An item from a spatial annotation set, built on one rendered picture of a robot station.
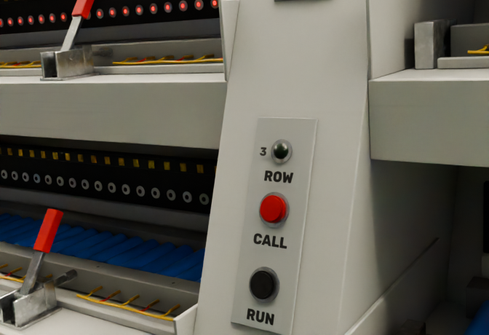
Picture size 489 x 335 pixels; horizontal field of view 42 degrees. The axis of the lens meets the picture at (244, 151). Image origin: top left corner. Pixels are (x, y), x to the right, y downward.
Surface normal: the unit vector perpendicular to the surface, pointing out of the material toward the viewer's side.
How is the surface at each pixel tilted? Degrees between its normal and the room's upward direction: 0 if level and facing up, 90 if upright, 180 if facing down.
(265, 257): 90
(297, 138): 90
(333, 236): 90
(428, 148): 111
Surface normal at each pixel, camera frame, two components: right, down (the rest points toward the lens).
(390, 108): -0.55, 0.21
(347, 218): -0.54, -0.15
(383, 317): 0.83, 0.06
